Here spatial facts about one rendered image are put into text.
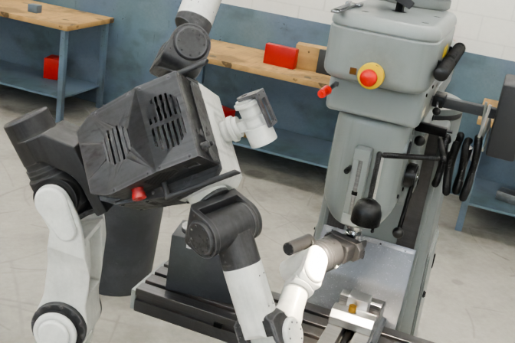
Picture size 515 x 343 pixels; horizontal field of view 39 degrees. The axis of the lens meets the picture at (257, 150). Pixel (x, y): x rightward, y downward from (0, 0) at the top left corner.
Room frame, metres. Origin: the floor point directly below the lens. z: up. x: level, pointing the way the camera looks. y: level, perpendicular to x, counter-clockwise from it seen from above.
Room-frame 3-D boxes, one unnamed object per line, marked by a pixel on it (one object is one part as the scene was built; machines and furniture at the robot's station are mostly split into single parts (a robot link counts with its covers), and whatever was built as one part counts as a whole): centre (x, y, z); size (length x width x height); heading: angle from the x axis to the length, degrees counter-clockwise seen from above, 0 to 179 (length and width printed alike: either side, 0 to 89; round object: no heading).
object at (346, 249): (1.80, -0.25, 1.24); 0.13 x 0.12 x 0.10; 53
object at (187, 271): (2.01, 0.10, 1.04); 0.22 x 0.12 x 0.20; 82
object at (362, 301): (1.86, -0.35, 1.05); 0.06 x 0.05 x 0.06; 71
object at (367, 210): (1.64, -0.29, 1.44); 0.07 x 0.07 x 0.06
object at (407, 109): (1.92, -0.32, 1.68); 0.34 x 0.24 x 0.10; 162
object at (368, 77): (1.64, -0.23, 1.76); 0.04 x 0.03 x 0.04; 72
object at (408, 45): (1.89, -0.31, 1.81); 0.47 x 0.26 x 0.16; 162
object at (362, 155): (1.77, -0.27, 1.45); 0.04 x 0.04 x 0.21; 72
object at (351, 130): (1.88, -0.30, 1.47); 0.21 x 0.19 x 0.32; 72
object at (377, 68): (1.66, -0.23, 1.76); 0.06 x 0.02 x 0.06; 72
